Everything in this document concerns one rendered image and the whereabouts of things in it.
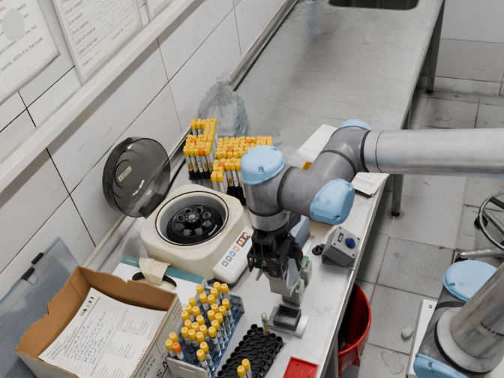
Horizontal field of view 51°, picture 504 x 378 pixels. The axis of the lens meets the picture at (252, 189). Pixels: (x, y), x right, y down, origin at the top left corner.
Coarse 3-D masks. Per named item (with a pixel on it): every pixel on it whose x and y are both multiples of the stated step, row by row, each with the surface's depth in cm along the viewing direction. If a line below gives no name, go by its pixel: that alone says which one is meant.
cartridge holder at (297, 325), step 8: (280, 304) 127; (272, 312) 128; (280, 312) 128; (288, 312) 127; (296, 312) 126; (272, 320) 126; (280, 320) 126; (288, 320) 126; (296, 320) 123; (304, 320) 125; (280, 328) 124; (288, 328) 124; (296, 328) 124; (304, 328) 124
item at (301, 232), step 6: (300, 222) 136; (306, 222) 139; (294, 228) 135; (300, 228) 136; (306, 228) 140; (294, 234) 134; (300, 234) 137; (306, 234) 142; (300, 240) 138; (306, 240) 143; (312, 240) 143; (300, 246) 139; (306, 246) 142; (306, 252) 141
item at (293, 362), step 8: (296, 360) 119; (304, 360) 118; (288, 368) 118; (296, 368) 118; (304, 368) 118; (312, 368) 117; (288, 376) 117; (296, 376) 116; (304, 376) 116; (312, 376) 116
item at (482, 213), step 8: (496, 192) 232; (488, 200) 229; (496, 200) 228; (480, 208) 226; (480, 216) 223; (488, 216) 244; (480, 224) 220; (496, 224) 240; (488, 248) 230; (496, 248) 229; (456, 256) 236; (464, 256) 231; (472, 256) 231; (480, 256) 230; (488, 256) 230; (496, 256) 230
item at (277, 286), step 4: (268, 276) 112; (272, 280) 113; (276, 280) 112; (280, 280) 112; (284, 280) 111; (272, 284) 114; (276, 284) 114; (280, 284) 113; (284, 284) 112; (272, 288) 115; (276, 288) 114; (280, 288) 114; (284, 288) 113; (292, 288) 116; (276, 292) 116; (280, 292) 115; (284, 292) 114; (288, 292) 114; (288, 296) 115
